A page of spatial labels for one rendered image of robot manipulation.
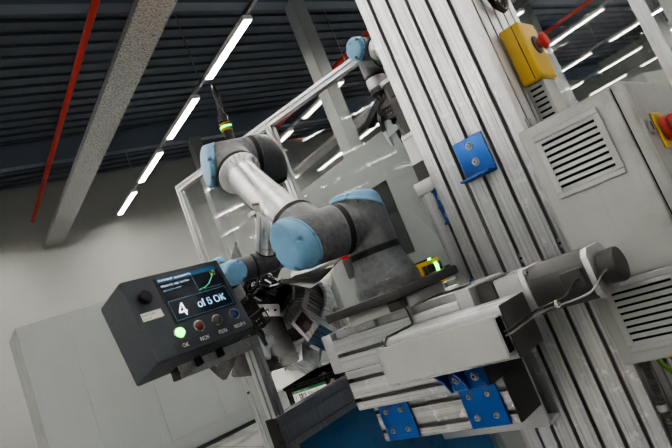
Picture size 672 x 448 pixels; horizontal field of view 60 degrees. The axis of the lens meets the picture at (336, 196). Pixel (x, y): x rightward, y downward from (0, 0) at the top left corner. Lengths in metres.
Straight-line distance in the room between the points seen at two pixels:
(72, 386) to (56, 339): 0.55
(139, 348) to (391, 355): 0.51
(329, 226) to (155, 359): 0.43
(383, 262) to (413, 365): 0.26
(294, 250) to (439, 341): 0.35
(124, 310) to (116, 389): 6.15
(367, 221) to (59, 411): 6.31
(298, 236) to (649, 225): 0.64
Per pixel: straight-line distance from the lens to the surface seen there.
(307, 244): 1.17
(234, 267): 1.75
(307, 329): 2.01
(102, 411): 7.39
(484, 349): 0.99
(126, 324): 1.29
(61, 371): 7.36
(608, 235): 1.15
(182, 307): 1.31
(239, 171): 1.44
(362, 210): 1.25
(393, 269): 1.24
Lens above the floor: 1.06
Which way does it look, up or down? 9 degrees up
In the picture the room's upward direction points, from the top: 22 degrees counter-clockwise
